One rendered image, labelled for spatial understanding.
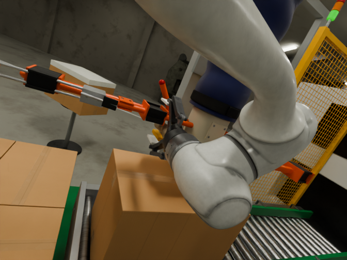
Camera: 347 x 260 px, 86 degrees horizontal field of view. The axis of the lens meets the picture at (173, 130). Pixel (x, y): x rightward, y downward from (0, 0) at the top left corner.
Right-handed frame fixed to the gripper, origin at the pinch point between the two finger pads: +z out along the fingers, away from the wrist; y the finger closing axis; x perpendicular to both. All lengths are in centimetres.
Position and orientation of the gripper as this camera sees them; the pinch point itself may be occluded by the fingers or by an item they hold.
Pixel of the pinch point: (158, 119)
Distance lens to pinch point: 63.3
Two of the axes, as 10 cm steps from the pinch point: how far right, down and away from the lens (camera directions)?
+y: -3.8, 8.9, 2.6
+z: -3.4, -4.0, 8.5
